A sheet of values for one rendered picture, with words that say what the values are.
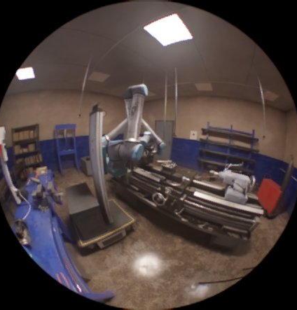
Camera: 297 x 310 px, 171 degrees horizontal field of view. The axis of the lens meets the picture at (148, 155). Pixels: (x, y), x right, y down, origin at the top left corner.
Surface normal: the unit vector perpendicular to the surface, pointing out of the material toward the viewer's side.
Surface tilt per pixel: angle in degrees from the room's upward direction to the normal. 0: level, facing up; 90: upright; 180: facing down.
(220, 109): 90
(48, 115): 90
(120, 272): 0
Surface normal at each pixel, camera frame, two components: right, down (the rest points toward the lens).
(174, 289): 0.06, -0.97
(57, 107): 0.76, 0.20
